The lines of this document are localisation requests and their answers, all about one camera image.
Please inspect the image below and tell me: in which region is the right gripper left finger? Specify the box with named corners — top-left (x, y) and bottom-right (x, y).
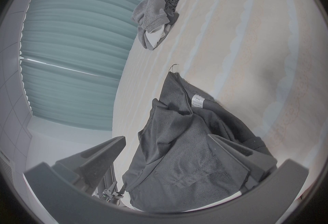
top-left (52, 136), bottom-right (126, 195)

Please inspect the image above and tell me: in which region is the grey garment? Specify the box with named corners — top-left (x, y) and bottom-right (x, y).
top-left (131, 0), bottom-right (171, 51)

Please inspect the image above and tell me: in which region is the blue-green curtain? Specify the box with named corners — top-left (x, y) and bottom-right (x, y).
top-left (19, 0), bottom-right (149, 80)
top-left (20, 60), bottom-right (123, 131)

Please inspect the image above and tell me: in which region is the black shiny garment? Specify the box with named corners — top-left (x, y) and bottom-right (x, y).
top-left (158, 0), bottom-right (186, 26)

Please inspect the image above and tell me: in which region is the black T-shirt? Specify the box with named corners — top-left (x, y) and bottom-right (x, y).
top-left (122, 64), bottom-right (278, 214)

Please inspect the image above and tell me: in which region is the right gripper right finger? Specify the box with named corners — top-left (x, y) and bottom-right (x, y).
top-left (208, 134), bottom-right (279, 192)

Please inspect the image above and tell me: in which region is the bed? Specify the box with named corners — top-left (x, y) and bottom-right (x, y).
top-left (111, 0), bottom-right (328, 212)

